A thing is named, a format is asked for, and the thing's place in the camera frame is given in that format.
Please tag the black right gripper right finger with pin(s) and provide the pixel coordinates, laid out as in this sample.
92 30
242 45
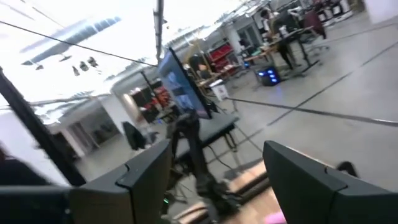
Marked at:
311 199

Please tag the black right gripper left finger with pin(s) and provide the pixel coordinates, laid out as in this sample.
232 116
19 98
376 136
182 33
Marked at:
140 193

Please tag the light pink paint bottle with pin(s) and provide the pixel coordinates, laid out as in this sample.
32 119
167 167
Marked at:
275 218

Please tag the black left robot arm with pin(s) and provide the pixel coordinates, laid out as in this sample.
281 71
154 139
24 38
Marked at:
194 149

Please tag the black table clamp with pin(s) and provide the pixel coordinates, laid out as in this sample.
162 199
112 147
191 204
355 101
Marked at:
346 168

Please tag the black office chair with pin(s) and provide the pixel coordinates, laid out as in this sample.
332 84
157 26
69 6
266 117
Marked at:
133 137

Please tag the grey cart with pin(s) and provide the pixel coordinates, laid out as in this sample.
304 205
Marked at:
217 126

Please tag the flat monitor screen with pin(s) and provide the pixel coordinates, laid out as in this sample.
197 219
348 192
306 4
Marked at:
183 87

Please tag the computer tower with lights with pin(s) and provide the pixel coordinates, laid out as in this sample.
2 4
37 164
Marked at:
269 76

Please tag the white floor sign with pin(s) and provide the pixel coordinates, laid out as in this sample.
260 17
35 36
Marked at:
220 91

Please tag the red storage shelf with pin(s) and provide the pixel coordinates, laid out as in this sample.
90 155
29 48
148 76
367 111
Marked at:
220 56

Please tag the wooden-top desk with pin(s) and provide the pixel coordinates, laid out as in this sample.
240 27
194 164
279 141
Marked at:
292 34

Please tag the white pillar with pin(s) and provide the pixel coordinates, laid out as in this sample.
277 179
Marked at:
232 39

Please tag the black aluminium table frame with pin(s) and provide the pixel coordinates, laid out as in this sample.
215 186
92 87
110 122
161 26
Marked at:
253 190

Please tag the black camera gantry post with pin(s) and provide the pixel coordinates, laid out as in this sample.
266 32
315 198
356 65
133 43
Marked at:
37 130

